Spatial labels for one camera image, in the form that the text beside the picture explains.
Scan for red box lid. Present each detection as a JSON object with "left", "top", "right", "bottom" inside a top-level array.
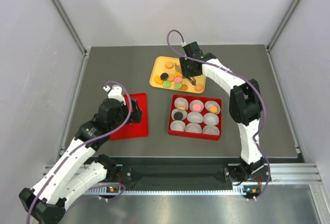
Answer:
[{"left": 110, "top": 93, "right": 149, "bottom": 140}]

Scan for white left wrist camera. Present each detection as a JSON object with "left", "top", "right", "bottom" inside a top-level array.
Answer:
[{"left": 103, "top": 85, "right": 126, "bottom": 105}]

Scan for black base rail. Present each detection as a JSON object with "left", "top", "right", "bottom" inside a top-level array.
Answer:
[{"left": 87, "top": 156, "right": 271, "bottom": 191}]

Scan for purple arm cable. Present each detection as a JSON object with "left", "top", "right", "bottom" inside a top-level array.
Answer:
[
  {"left": 167, "top": 29, "right": 271, "bottom": 199},
  {"left": 25, "top": 81, "right": 133, "bottom": 223}
]

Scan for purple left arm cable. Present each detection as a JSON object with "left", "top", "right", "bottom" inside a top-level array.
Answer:
[{"left": 25, "top": 81, "right": 133, "bottom": 223}]

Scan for metal tongs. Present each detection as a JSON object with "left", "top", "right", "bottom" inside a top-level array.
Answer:
[{"left": 174, "top": 63, "right": 197, "bottom": 86}]

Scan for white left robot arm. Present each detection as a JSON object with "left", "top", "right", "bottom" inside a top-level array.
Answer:
[{"left": 19, "top": 97, "right": 143, "bottom": 223}]

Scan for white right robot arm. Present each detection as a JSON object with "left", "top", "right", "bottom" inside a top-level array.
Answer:
[{"left": 179, "top": 42, "right": 265, "bottom": 185}]

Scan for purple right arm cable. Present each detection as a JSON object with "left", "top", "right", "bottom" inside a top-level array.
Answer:
[{"left": 167, "top": 29, "right": 271, "bottom": 199}]

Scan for green sandwich cookie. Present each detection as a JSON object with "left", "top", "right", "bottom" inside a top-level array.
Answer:
[
  {"left": 162, "top": 81, "right": 171, "bottom": 88},
  {"left": 174, "top": 83, "right": 183, "bottom": 90}
]

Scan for orange flower cookie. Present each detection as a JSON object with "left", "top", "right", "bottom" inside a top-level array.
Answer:
[{"left": 209, "top": 105, "right": 218, "bottom": 114}]

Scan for pink sandwich cookie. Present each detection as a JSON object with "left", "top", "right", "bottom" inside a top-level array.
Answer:
[
  {"left": 192, "top": 104, "right": 203, "bottom": 112},
  {"left": 174, "top": 77, "right": 182, "bottom": 83}
]

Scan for brown chip cookie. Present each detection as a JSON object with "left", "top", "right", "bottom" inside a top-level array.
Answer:
[{"left": 181, "top": 84, "right": 188, "bottom": 91}]

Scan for red cookie box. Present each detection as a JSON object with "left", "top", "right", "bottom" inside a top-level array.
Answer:
[{"left": 168, "top": 94, "right": 222, "bottom": 141}]

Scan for black sandwich cookie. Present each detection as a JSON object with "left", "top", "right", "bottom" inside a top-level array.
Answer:
[
  {"left": 173, "top": 112, "right": 184, "bottom": 120},
  {"left": 160, "top": 73, "right": 169, "bottom": 81}
]

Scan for yellow tray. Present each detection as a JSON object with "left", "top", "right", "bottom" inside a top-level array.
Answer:
[{"left": 149, "top": 56, "right": 206, "bottom": 94}]

